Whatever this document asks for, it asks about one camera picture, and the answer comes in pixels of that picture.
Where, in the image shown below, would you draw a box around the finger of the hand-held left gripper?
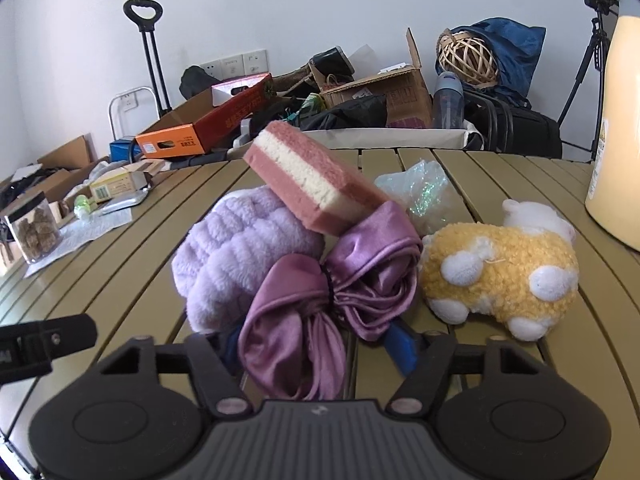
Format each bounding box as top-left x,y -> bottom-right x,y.
0,314 -> 99,361

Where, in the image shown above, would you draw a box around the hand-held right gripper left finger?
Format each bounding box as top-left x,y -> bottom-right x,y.
97,332 -> 253,418

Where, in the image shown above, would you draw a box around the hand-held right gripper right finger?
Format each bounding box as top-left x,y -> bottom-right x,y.
385,321 -> 551,417

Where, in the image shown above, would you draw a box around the purple satin bow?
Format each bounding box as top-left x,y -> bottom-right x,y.
237,200 -> 423,401

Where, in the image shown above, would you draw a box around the yellow white plush sheep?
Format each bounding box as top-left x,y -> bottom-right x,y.
417,199 -> 581,342

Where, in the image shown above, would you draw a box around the clear snack jar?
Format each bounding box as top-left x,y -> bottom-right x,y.
4,199 -> 62,263

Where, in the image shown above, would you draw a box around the white tissue sheet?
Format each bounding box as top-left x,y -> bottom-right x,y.
25,205 -> 133,277

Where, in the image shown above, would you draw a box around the purple fluffy headband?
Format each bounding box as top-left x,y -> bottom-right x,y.
171,186 -> 326,333

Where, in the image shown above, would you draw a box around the small beige box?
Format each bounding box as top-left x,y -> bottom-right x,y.
90,169 -> 151,204

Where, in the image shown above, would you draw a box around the clear plastic bag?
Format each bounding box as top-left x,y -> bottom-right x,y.
375,159 -> 453,236

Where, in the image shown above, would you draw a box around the flat cardboard boxes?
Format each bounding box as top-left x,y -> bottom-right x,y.
0,134 -> 108,196

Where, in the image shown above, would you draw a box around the small blue box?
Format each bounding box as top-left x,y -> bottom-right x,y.
110,137 -> 138,161

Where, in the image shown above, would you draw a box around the pink white layered sponge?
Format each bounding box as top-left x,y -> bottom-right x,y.
243,120 -> 396,236

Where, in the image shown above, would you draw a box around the orange cardboard box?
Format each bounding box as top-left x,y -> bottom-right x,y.
135,72 -> 275,157

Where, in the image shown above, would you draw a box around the black jacket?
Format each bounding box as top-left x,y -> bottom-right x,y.
300,95 -> 388,131

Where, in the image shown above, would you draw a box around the white metal rack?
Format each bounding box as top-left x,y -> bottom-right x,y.
108,87 -> 156,141

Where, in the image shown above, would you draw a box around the black luggage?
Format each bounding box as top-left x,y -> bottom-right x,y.
465,95 -> 563,158

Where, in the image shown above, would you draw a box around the grey water bottle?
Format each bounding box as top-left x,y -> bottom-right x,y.
432,71 -> 466,130

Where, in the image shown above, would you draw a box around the open brown cardboard box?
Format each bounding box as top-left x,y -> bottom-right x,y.
320,27 -> 433,128

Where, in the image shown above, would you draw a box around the black cloth bag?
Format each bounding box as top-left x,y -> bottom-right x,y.
179,66 -> 221,101

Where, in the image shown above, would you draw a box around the yellow thermos jug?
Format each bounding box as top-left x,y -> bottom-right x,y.
584,10 -> 640,253

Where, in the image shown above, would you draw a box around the wicker ball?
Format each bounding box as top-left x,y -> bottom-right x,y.
436,30 -> 501,87

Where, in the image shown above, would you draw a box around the small black box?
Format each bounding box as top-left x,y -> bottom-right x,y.
310,47 -> 353,81

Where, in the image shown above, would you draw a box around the blue fabric bag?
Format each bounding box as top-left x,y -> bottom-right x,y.
447,17 -> 547,108

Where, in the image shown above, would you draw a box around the black tripod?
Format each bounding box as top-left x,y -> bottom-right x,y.
556,0 -> 623,153

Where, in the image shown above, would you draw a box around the black trolley handle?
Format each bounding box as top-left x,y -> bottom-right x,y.
123,0 -> 173,118

